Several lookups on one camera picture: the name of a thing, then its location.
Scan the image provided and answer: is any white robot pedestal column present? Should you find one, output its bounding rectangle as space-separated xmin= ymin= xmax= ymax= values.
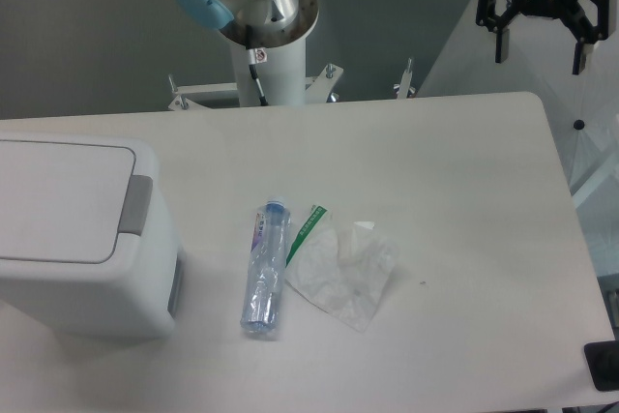
xmin=227 ymin=39 xmax=307 ymax=107

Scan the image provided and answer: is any clear plastic bag green stripe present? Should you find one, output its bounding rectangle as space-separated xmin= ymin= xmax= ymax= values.
xmin=285 ymin=204 xmax=399 ymax=333

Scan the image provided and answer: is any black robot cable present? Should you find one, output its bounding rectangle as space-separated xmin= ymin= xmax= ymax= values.
xmin=244 ymin=24 xmax=270 ymax=107

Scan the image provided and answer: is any white trash can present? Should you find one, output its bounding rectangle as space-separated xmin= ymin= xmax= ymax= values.
xmin=1 ymin=131 xmax=182 ymax=339

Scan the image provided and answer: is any black device at table edge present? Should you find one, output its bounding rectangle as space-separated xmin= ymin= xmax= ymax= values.
xmin=584 ymin=340 xmax=618 ymax=392

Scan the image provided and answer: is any white pedestal base frame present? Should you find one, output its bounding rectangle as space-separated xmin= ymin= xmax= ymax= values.
xmin=166 ymin=63 xmax=345 ymax=112

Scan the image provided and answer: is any silver levelling bolt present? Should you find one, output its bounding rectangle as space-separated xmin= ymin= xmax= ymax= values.
xmin=394 ymin=57 xmax=416 ymax=100

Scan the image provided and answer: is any crushed clear plastic bottle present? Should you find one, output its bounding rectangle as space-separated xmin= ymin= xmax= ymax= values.
xmin=240 ymin=196 xmax=291 ymax=338

